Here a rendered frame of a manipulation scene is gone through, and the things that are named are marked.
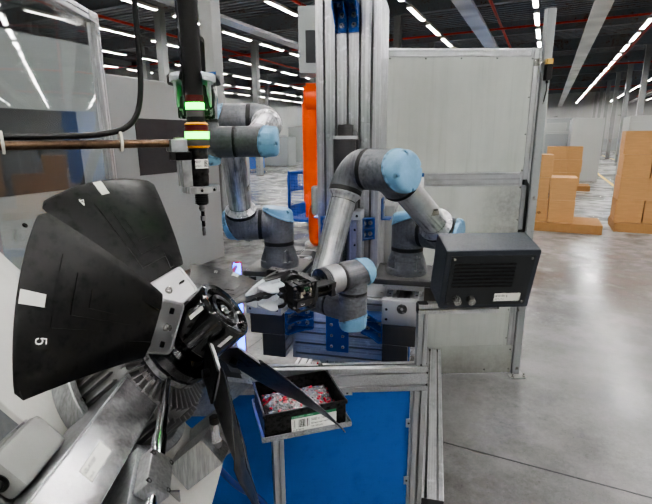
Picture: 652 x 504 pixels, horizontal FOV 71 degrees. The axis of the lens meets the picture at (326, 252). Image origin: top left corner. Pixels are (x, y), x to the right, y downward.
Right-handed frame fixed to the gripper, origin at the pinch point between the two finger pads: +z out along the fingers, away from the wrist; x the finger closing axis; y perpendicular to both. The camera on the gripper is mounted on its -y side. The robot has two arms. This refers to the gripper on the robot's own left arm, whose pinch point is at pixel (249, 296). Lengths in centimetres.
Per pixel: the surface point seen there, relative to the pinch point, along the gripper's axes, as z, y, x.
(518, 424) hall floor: -168, -5, 121
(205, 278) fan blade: 4.8, -12.6, -1.1
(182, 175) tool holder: 14.8, 2.2, -29.0
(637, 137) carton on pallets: -793, -184, -2
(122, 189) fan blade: 21.9, -11.4, -24.5
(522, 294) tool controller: -72, 27, 7
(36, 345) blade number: 43, 26, -15
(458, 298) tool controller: -56, 17, 8
